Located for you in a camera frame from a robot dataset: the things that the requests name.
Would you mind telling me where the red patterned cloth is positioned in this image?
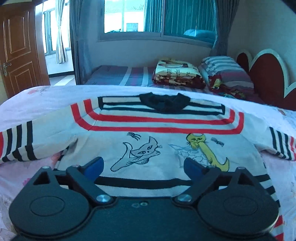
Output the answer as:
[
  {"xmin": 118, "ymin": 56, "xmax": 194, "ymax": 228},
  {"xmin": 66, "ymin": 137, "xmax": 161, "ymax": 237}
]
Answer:
[{"xmin": 208, "ymin": 75, "xmax": 254, "ymax": 100}]

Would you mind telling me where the pink floral bed quilt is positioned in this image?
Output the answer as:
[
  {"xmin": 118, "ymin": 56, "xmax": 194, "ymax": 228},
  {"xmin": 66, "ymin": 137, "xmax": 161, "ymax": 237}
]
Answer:
[{"xmin": 1, "ymin": 85, "xmax": 295, "ymax": 240}]

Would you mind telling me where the blue-grey right curtain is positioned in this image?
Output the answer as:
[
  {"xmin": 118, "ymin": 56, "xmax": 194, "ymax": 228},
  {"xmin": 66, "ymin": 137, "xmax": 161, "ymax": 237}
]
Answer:
[{"xmin": 210, "ymin": 0, "xmax": 239, "ymax": 56}]

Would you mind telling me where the white sheer curtain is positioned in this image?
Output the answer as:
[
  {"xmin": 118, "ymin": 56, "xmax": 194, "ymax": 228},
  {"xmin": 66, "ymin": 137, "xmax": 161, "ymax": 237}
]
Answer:
[{"xmin": 55, "ymin": 0, "xmax": 69, "ymax": 64}]

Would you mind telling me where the metal door handle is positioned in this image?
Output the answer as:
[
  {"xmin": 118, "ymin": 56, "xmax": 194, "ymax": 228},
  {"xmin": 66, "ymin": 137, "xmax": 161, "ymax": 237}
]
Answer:
[{"xmin": 2, "ymin": 63, "xmax": 11, "ymax": 77}]

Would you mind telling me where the brown wooden door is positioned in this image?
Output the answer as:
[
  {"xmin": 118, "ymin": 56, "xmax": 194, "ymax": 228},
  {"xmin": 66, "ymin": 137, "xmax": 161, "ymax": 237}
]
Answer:
[{"xmin": 1, "ymin": 1, "xmax": 50, "ymax": 98}]

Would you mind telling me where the folded cartoon blanket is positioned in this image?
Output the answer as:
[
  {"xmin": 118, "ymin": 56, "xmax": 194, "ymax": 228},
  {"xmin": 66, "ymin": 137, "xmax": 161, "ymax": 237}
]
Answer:
[{"xmin": 152, "ymin": 58, "xmax": 206, "ymax": 89}]

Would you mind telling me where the blue-grey curtain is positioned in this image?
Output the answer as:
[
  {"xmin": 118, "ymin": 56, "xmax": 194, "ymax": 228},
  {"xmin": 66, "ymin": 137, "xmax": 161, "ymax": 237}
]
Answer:
[
  {"xmin": 210, "ymin": 0, "xmax": 239, "ymax": 56},
  {"xmin": 70, "ymin": 1, "xmax": 92, "ymax": 85}
]

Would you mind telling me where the blue-grey left curtain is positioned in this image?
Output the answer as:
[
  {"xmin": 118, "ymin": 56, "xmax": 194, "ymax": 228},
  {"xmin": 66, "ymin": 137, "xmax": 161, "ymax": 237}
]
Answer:
[{"xmin": 70, "ymin": 1, "xmax": 92, "ymax": 85}]

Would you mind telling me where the striped purple bed sheet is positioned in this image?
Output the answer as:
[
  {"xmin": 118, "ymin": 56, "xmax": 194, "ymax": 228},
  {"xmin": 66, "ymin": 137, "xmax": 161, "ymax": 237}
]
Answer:
[{"xmin": 84, "ymin": 65, "xmax": 265, "ymax": 105}]

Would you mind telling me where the striped cat sweater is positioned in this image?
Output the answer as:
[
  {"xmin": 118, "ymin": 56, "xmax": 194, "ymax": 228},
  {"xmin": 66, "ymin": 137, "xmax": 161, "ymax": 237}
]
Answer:
[{"xmin": 1, "ymin": 89, "xmax": 295, "ymax": 240}]

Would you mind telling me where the striped pillow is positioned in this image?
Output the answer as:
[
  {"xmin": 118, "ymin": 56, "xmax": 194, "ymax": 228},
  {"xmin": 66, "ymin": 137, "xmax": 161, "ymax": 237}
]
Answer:
[{"xmin": 198, "ymin": 56, "xmax": 254, "ymax": 90}]

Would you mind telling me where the red heart-shaped headboard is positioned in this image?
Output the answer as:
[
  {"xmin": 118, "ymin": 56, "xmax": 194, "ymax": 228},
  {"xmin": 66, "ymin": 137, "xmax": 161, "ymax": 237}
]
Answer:
[{"xmin": 236, "ymin": 49, "xmax": 295, "ymax": 110}]

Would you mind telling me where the sliding glass window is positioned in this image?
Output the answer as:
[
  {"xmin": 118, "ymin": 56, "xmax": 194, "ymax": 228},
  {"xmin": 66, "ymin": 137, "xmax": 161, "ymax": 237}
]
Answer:
[{"xmin": 98, "ymin": 0, "xmax": 215, "ymax": 47}]

